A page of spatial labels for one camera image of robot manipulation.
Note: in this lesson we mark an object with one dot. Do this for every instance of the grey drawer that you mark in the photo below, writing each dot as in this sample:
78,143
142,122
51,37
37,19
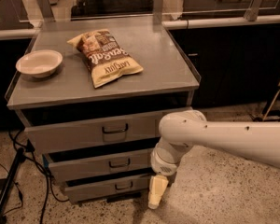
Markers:
101,165
104,186
96,132

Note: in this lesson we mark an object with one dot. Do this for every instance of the wheeled cart frame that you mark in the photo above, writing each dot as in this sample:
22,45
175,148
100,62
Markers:
269,113

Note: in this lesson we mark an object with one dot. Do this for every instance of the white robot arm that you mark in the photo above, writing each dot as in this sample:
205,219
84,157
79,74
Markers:
181,131

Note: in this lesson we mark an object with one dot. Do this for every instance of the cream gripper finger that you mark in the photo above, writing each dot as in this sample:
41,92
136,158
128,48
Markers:
157,186

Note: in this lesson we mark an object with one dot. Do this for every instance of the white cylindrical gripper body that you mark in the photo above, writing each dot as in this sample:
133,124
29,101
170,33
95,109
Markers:
163,166

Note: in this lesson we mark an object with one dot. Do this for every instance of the white horizontal rail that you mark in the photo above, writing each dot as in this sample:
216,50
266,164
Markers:
221,22

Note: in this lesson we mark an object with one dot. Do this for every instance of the black tripod leg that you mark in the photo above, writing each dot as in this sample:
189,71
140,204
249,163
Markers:
10,177

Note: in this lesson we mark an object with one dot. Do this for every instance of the sea salt chips bag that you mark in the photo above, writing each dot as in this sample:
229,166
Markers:
107,60

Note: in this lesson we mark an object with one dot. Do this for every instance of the grey metal drawer cabinet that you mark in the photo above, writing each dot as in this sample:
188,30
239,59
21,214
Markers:
167,81

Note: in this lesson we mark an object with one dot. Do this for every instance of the grey bottom drawer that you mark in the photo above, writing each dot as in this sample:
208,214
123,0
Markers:
104,186

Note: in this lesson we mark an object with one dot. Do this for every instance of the white bowl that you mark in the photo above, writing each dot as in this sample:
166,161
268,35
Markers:
40,63

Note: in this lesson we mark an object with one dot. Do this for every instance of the grey top drawer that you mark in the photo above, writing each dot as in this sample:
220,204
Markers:
96,132

